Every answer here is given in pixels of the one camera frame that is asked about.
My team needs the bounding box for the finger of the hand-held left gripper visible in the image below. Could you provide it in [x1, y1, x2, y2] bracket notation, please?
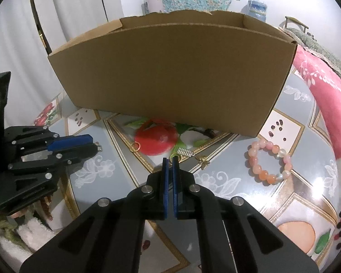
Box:
[4, 125, 93, 155]
[0, 144, 98, 215]

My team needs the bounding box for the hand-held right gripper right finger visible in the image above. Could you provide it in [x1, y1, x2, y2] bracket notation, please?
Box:
[172, 155, 320, 273]

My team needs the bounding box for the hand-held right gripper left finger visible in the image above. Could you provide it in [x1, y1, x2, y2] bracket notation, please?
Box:
[19, 157, 169, 273]

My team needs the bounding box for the pink bead bracelet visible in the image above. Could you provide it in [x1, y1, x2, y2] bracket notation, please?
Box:
[247, 140, 293, 185]

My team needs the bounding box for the brown cardboard box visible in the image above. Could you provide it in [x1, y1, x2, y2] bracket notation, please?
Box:
[48, 10, 297, 137]

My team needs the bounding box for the fruit print tablecloth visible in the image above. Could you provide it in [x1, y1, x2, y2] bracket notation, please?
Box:
[31, 71, 341, 273]

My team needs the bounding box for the white fuzzy cloth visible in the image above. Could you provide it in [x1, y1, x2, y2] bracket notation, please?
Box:
[0, 219, 57, 253]

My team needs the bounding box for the white curtain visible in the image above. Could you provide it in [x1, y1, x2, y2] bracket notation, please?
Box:
[0, 0, 124, 126]

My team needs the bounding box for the pale pink rolled mat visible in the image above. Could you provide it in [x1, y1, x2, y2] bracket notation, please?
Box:
[146, 0, 163, 13]

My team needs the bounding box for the pink floral blanket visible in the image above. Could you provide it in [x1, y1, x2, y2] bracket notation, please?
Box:
[293, 45, 341, 251]

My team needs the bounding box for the grey fuzzy blanket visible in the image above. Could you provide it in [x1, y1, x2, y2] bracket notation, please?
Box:
[284, 28, 341, 77]

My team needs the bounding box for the wooden chair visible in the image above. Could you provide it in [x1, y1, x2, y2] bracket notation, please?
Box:
[283, 15, 309, 35]

